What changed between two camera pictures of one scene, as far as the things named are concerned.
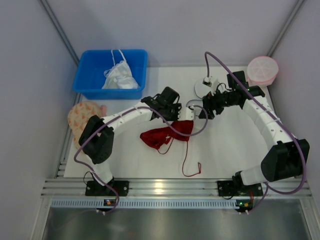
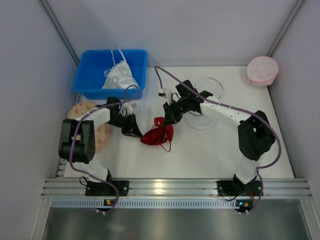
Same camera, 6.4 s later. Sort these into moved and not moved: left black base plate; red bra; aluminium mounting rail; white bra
Moved: red bra
Not moved: white bra; left black base plate; aluminium mounting rail
